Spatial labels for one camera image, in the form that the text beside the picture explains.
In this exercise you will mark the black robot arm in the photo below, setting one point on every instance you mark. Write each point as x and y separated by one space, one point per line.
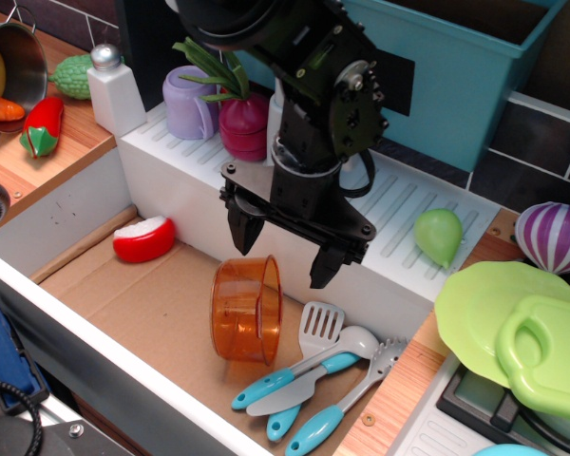
331 112

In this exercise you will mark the silver metal pot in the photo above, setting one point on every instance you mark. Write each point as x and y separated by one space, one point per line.
26 82

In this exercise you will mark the red toy chili pepper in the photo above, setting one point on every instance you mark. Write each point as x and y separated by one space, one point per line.
42 129

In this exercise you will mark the toy stove burner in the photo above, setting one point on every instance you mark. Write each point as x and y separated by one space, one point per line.
492 412

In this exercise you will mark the green toy pear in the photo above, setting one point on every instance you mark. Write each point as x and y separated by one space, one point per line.
438 233

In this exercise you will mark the cardboard sink liner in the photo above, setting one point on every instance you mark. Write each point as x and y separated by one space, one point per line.
159 311

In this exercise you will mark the light green plastic plate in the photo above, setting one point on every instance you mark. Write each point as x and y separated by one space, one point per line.
476 301

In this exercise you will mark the grey toy knife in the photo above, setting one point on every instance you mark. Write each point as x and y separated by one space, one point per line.
294 394

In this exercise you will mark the red white cheese wedge toy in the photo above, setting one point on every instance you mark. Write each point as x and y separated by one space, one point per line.
145 240

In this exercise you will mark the white toy sink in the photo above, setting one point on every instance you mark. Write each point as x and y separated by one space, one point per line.
93 176

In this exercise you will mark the orange transparent plastic pot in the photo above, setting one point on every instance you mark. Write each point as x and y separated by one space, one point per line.
246 309

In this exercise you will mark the light green cutting board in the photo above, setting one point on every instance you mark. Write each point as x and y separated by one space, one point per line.
533 348

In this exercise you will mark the teal plastic bin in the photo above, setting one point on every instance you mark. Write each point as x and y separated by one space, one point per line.
444 68

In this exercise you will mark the white salt shaker silver cap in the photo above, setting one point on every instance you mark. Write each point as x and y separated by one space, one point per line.
116 99

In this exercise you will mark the grey ladle blue handle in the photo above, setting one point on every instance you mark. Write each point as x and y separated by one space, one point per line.
353 339

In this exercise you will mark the green bitter gourd toy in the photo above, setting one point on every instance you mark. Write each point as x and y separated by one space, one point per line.
70 77

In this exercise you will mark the grey pasta server blue handle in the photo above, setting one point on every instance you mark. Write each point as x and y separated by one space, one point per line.
322 425

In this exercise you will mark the purple plastic cup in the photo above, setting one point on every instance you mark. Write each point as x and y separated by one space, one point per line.
188 115

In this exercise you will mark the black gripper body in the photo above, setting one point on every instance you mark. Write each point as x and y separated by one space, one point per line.
312 206

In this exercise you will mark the magenta toy radish green leaves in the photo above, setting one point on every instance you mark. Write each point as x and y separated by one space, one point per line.
243 112

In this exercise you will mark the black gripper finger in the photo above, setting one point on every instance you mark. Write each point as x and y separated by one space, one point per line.
326 265
244 229

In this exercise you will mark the grey slotted spatula blue handle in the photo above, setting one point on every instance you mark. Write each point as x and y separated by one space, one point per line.
320 325

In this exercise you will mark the blue clamp device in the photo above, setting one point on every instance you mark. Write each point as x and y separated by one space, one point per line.
17 368

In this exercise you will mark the purple white striped onion toy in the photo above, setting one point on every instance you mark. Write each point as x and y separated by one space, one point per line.
542 232

